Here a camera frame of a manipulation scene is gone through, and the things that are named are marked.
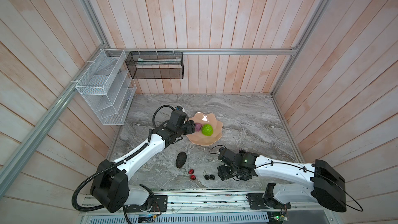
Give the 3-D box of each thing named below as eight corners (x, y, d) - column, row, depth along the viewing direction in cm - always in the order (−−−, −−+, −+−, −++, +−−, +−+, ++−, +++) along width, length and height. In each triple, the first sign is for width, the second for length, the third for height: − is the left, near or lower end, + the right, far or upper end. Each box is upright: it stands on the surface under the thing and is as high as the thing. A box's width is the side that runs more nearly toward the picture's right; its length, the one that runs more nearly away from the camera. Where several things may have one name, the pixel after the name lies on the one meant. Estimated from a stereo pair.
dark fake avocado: (174, 166, 87) (173, 163, 83) (179, 153, 92) (179, 150, 88) (182, 169, 86) (181, 166, 82) (187, 156, 91) (186, 152, 87)
